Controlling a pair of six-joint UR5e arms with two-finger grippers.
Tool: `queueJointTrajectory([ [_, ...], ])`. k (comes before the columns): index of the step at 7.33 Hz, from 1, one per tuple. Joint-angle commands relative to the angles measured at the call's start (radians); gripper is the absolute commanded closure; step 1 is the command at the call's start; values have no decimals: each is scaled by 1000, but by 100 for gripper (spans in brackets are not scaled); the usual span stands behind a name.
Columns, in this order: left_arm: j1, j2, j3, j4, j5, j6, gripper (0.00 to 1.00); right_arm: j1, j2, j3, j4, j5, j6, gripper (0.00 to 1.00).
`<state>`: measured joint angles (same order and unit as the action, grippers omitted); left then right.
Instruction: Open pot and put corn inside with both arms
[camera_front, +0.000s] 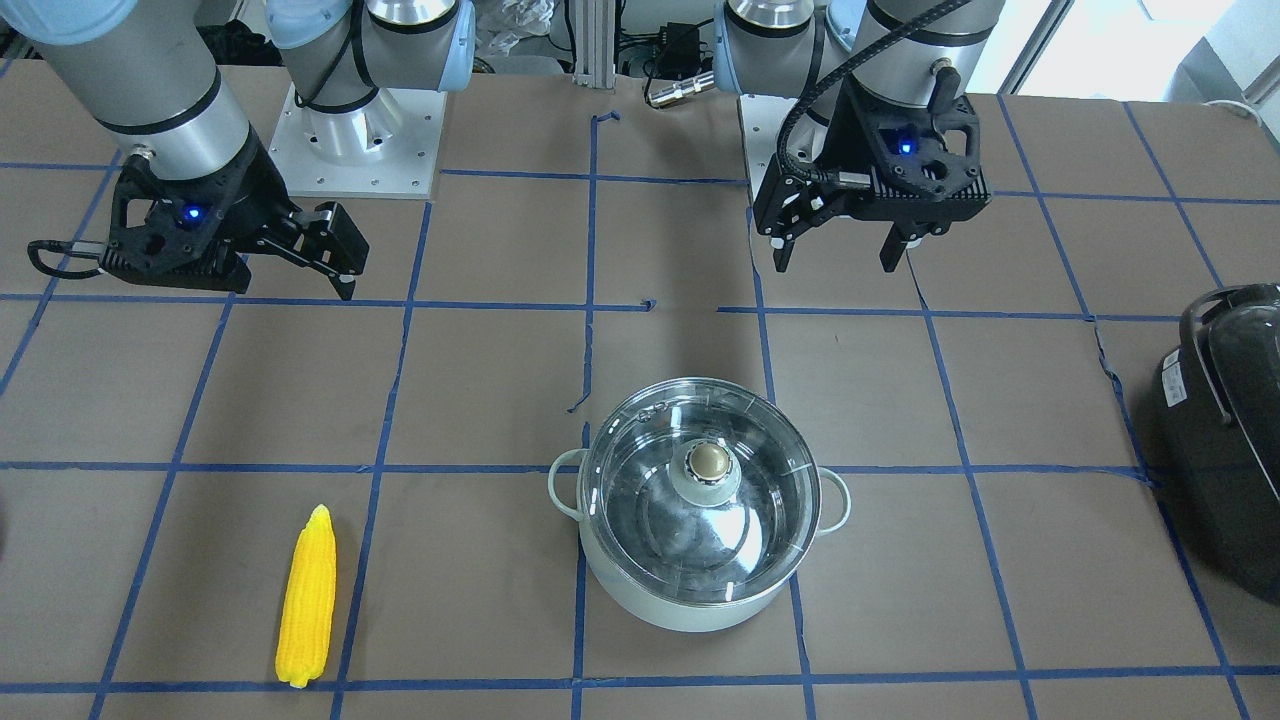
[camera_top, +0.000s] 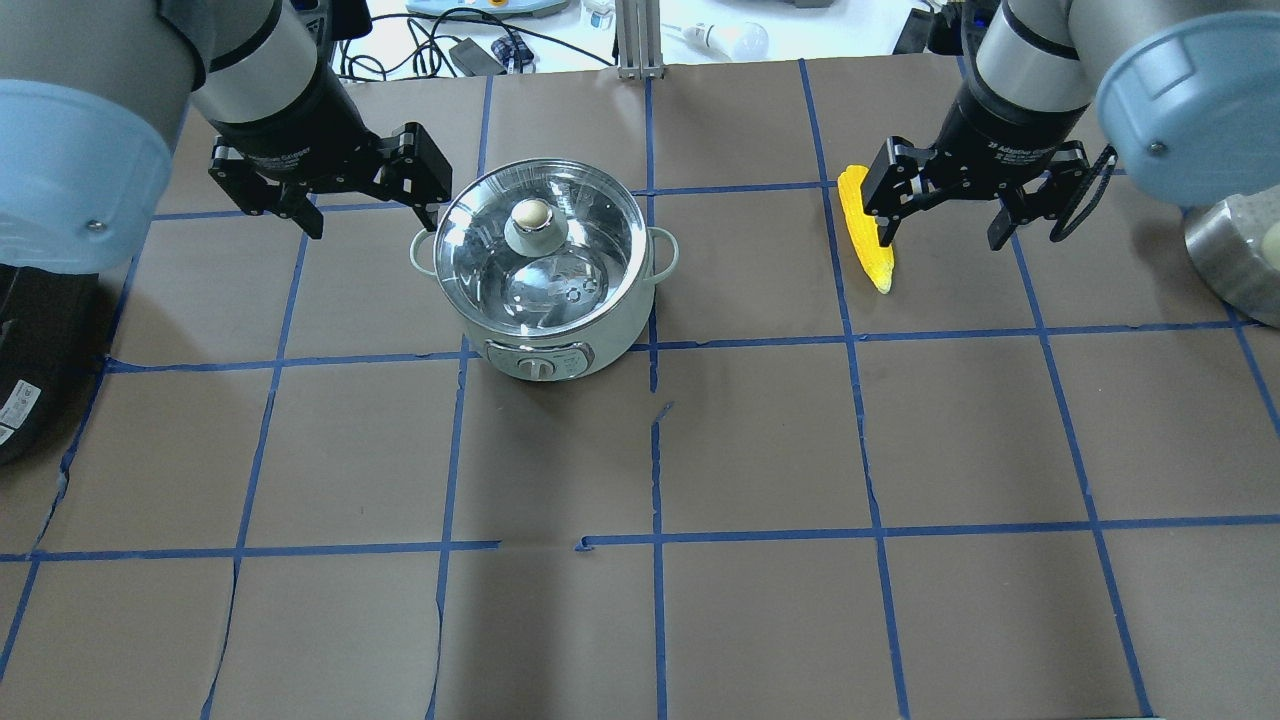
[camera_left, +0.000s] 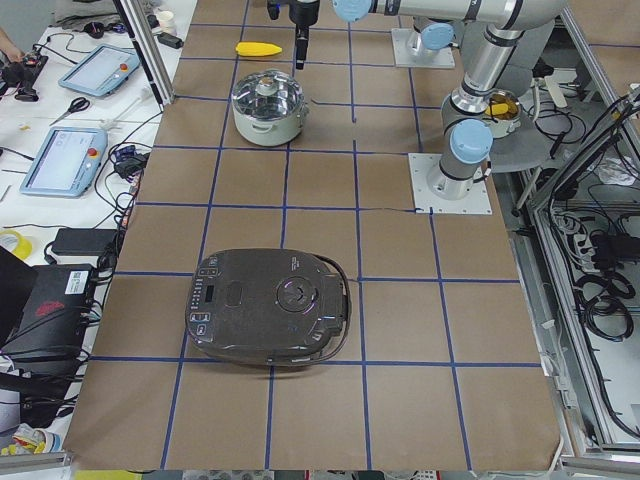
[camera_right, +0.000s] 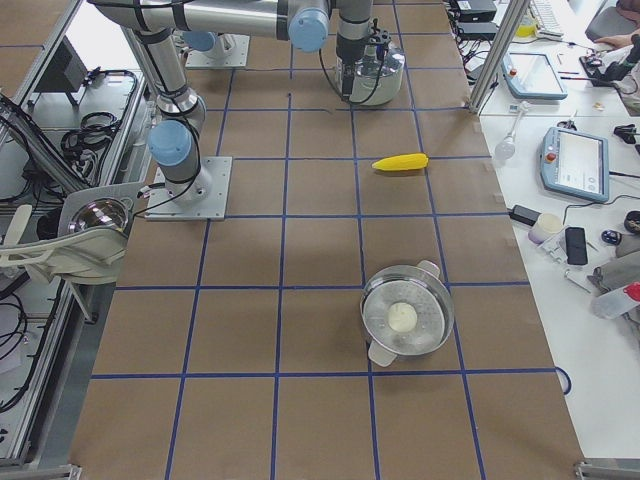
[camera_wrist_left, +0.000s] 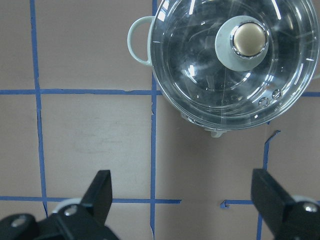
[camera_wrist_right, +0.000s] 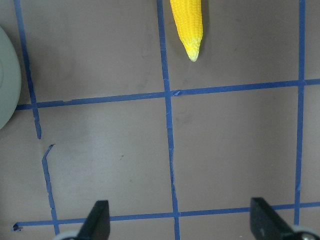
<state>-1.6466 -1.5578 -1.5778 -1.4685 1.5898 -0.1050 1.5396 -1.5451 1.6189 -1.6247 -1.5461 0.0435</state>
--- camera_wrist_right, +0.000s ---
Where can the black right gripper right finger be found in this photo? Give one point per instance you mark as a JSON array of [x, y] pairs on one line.
[[266, 224]]

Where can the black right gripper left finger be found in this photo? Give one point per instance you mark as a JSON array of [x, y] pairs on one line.
[[97, 225]]

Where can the yellow corn cob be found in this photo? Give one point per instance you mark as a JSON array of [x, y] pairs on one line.
[[187, 15]]

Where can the grey-green pot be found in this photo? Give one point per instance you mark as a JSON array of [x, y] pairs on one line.
[[10, 79]]

